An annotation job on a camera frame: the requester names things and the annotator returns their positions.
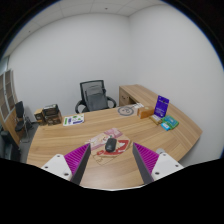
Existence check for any wooden side desk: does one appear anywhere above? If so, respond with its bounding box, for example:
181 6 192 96
118 83 159 108

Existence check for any small orange box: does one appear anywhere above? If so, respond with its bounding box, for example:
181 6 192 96
137 106 156 120

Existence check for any white paper sheet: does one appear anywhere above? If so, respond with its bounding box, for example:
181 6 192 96
131 102 145 110

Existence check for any black visitor chair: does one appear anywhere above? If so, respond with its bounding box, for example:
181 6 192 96
13 100 34 143

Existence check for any black mesh office chair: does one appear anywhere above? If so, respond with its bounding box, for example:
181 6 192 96
74 79 118 114

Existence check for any closed brown coffee box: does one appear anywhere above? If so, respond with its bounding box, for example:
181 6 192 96
33 108 47 126

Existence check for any small blue box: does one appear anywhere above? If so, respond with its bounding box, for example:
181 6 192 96
160 122 172 132

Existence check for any teal green box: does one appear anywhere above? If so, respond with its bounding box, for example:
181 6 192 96
162 115 180 130

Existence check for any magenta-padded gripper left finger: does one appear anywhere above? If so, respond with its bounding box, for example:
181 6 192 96
41 142 92 185

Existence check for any black computer mouse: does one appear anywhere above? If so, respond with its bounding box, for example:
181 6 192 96
104 137 118 153

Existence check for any purple standing sign card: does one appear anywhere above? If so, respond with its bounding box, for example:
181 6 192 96
153 95 170 119

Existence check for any open-lid brown coffee box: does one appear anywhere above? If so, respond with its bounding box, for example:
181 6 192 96
41 103 64 126

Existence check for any wooden shelf unit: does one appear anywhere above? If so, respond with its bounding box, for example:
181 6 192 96
0 68 19 144

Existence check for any grey backpack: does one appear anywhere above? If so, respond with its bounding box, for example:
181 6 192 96
84 85 109 112

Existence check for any round grey disc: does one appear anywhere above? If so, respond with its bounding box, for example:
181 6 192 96
117 105 136 117

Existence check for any white sticker sheet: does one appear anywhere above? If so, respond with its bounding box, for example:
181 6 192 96
62 113 86 127

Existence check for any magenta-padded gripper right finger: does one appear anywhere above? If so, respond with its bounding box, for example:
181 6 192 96
132 142 184 185

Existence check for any black leather chair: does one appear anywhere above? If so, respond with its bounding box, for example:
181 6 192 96
0 130 21 161

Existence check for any small tan box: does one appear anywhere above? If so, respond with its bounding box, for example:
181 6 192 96
149 114 164 126

